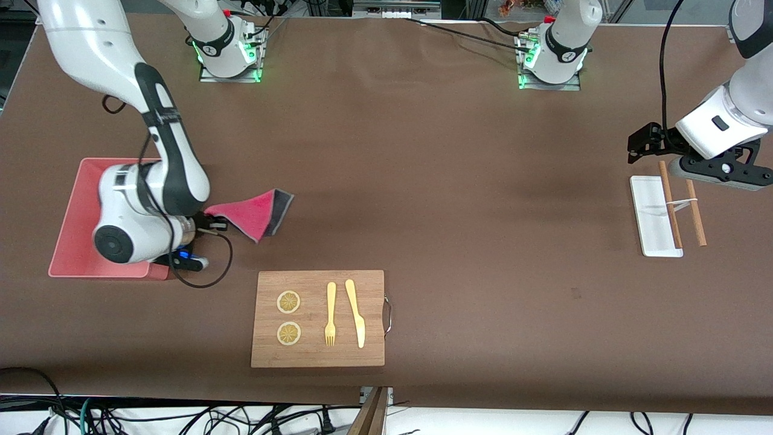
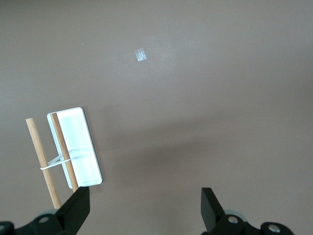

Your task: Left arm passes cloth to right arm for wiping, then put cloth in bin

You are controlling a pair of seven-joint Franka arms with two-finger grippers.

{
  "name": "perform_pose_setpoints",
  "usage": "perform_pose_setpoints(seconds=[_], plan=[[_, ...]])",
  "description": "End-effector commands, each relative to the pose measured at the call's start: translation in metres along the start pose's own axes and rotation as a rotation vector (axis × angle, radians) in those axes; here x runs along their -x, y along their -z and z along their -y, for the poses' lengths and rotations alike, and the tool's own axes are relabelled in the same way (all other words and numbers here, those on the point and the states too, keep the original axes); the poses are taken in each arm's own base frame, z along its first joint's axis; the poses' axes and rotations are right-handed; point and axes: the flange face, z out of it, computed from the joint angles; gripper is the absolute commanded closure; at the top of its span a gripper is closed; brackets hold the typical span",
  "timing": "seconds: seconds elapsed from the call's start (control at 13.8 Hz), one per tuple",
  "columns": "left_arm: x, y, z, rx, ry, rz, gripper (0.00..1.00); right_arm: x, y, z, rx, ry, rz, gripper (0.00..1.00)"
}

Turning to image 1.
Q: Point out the white band joining sticks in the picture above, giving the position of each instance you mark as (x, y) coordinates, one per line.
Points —
(685, 201)

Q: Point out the red cloth with grey back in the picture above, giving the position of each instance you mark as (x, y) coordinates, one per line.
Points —
(253, 214)

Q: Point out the wooden plank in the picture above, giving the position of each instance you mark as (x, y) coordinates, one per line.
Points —
(368, 417)

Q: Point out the silver metal box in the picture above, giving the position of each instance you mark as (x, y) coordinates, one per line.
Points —
(395, 7)

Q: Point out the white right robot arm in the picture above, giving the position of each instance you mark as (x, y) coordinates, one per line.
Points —
(121, 205)

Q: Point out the toy lemon slice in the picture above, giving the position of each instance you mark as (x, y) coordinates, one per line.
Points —
(288, 334)
(288, 302)

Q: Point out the white rectangular tray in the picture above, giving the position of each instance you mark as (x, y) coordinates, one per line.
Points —
(652, 229)

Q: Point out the yellow plastic knife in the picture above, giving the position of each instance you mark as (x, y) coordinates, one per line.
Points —
(357, 320)

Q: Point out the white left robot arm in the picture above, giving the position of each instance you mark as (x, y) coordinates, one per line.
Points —
(724, 124)

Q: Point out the bamboo cutting board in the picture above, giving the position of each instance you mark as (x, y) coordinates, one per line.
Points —
(317, 356)

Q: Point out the pink plastic bin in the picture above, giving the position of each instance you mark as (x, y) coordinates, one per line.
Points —
(72, 241)

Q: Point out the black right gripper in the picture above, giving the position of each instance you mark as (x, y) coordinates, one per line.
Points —
(203, 225)

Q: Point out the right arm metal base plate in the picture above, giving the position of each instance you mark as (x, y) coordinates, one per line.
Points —
(232, 77)

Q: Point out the yellow plastic fork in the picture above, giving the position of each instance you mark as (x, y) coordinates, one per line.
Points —
(331, 302)

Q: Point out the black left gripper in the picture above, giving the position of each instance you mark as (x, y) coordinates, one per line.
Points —
(653, 140)

